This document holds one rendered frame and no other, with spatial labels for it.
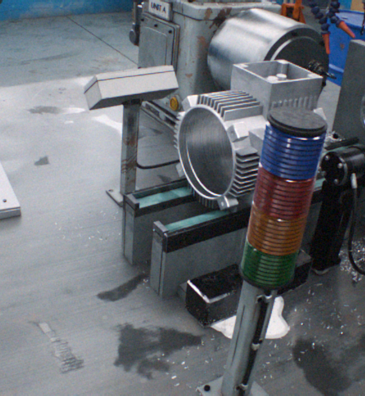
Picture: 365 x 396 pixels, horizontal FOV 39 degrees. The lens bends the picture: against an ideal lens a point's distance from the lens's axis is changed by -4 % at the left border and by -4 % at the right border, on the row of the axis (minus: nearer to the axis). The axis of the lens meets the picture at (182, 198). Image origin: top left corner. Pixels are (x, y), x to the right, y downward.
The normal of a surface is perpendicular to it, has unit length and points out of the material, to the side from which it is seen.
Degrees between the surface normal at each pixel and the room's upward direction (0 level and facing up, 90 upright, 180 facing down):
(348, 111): 90
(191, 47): 90
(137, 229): 90
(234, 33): 51
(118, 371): 0
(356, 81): 90
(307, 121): 0
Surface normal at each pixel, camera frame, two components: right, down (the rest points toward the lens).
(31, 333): 0.08, -0.85
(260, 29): -0.41, -0.57
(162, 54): -0.83, 0.22
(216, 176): 0.27, -0.63
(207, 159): 0.48, -0.18
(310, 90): 0.55, 0.47
